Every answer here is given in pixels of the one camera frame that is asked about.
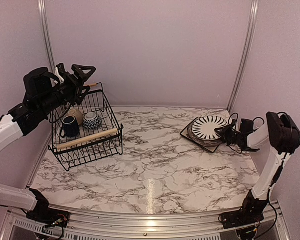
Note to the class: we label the aluminium left corner post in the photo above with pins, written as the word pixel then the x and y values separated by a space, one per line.
pixel 46 33

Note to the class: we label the beige ceramic bowl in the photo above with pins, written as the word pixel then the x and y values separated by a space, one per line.
pixel 77 114

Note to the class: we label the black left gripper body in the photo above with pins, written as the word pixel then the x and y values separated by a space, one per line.
pixel 53 98

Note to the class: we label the aluminium front frame rail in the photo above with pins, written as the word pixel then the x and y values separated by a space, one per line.
pixel 97 225

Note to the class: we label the aluminium corner post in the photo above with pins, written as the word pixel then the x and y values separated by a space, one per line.
pixel 250 34
pixel 46 33

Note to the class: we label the white round plate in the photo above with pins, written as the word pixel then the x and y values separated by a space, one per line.
pixel 204 127

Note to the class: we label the dark blue mug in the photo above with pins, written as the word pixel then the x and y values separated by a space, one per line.
pixel 70 127

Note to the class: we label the grey patterned round plate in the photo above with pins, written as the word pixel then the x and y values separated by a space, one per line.
pixel 204 143

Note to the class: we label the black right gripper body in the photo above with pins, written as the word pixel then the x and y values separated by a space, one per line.
pixel 232 137

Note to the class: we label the aluminium right corner post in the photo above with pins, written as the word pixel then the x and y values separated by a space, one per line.
pixel 250 34

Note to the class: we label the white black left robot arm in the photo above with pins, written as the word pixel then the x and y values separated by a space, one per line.
pixel 16 124

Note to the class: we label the blue white patterned bowl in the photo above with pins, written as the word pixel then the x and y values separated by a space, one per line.
pixel 92 121

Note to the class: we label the square floral plate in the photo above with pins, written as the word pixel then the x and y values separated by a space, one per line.
pixel 185 135

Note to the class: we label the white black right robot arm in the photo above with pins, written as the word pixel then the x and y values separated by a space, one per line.
pixel 284 138

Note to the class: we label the black wire dish rack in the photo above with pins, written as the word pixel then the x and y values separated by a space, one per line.
pixel 92 150

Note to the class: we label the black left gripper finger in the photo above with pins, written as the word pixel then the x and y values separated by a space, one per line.
pixel 81 93
pixel 83 73

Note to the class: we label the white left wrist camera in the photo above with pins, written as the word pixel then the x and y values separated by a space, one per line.
pixel 59 71

